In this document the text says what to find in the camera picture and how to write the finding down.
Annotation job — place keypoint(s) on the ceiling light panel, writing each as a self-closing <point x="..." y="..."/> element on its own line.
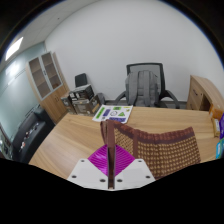
<point x="13" y="49"/>

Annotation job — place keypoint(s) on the wooden side cabinet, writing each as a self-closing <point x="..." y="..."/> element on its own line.
<point x="203" y="93"/>

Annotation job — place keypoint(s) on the wooden glass-door cabinet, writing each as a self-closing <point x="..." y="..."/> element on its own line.
<point x="53" y="100"/>

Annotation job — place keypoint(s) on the black sofa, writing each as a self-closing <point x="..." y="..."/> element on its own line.
<point x="31" y="133"/>

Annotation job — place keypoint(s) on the small black chair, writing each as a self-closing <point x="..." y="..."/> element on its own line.
<point x="81" y="80"/>

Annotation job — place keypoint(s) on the grey backpack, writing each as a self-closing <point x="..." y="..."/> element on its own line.
<point x="141" y="88"/>

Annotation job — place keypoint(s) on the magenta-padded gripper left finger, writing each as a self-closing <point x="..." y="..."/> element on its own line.
<point x="90" y="173"/>

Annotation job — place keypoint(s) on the orange box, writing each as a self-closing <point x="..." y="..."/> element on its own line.
<point x="216" y="115"/>

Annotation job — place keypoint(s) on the black mesh office chair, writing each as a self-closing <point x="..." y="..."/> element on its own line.
<point x="161" y="71"/>

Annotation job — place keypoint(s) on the white sticker sheet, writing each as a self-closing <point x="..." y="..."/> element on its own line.
<point x="113" y="113"/>

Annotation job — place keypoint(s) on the small dark carton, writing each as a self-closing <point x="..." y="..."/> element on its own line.
<point x="67" y="103"/>

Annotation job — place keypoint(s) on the brown patterned towel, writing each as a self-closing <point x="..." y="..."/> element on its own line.
<point x="166" y="153"/>

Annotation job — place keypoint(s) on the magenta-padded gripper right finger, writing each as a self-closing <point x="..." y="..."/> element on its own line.
<point x="133" y="173"/>

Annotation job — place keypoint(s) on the black printed carton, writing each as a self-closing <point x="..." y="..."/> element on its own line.
<point x="81" y="92"/>

